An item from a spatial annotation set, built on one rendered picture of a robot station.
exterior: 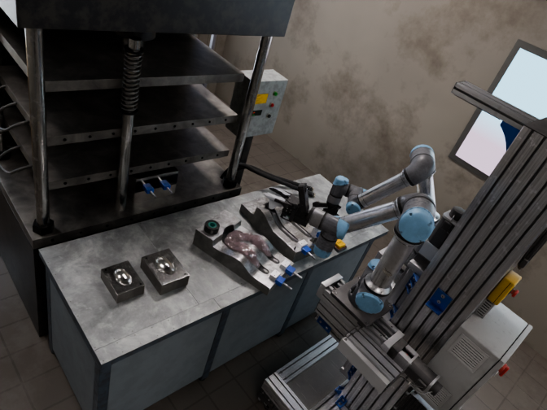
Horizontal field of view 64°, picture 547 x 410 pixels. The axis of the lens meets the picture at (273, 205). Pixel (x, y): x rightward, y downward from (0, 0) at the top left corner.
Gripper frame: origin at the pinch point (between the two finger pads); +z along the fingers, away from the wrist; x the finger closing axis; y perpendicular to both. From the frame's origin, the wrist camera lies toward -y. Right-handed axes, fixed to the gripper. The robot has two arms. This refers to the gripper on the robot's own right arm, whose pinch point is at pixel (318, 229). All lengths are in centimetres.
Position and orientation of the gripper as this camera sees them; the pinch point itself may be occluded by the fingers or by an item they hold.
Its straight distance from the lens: 255.0
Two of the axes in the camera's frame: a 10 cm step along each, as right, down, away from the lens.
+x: 7.0, -1.3, 7.0
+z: -2.8, 8.5, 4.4
